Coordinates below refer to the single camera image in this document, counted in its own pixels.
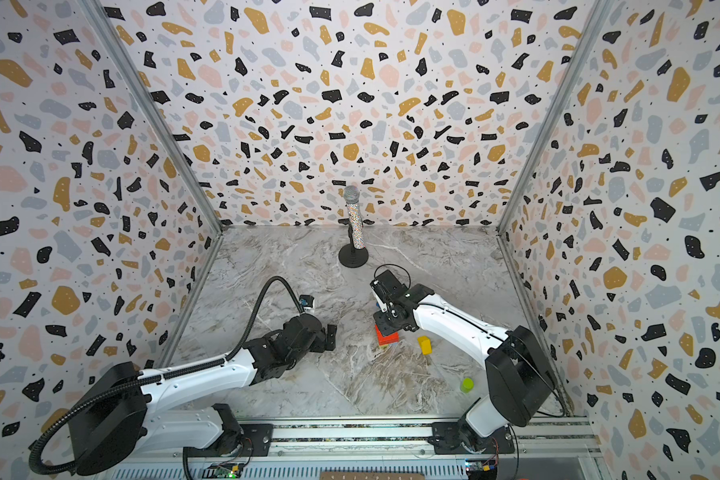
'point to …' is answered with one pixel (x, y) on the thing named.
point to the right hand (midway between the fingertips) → (381, 317)
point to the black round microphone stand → (349, 255)
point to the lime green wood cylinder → (467, 385)
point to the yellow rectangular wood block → (425, 344)
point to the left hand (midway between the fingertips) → (325, 323)
